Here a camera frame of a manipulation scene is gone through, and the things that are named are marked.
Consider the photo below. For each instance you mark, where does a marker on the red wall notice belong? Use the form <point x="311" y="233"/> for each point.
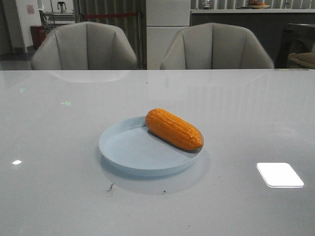
<point x="30" y="9"/>

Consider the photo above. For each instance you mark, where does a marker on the grey counter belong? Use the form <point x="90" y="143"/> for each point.
<point x="266" y="24"/>

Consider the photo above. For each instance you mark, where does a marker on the red barrier belt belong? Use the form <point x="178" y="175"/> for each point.
<point x="111" y="15"/>

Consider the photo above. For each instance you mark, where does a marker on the right beige upholstered chair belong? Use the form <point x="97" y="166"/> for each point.
<point x="216" y="46"/>

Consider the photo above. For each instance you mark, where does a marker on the beige seat cushion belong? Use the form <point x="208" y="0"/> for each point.
<point x="306" y="60"/>

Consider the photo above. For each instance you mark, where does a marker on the light blue round plate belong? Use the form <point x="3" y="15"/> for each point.
<point x="132" y="148"/>

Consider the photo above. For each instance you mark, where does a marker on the red bin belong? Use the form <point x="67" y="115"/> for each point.
<point x="38" y="35"/>

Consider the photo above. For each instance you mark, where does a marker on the dark wooden armchair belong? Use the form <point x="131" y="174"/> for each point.
<point x="296" y="38"/>

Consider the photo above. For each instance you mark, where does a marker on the left beige upholstered chair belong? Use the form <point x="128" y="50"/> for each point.
<point x="85" y="46"/>

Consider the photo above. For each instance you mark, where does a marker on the white cabinet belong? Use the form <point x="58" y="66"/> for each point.
<point x="164" y="18"/>

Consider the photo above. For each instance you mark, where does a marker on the beige upholstered chair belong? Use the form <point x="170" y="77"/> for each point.
<point x="216" y="46"/>
<point x="85" y="46"/>

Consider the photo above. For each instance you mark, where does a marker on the metal barrier post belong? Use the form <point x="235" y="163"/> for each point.
<point x="141" y="60"/>

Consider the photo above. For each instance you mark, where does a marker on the orange corn cob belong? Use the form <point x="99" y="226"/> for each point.
<point x="173" y="129"/>

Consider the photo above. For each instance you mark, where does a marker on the fruit bowl on counter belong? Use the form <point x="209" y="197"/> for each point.
<point x="254" y="4"/>

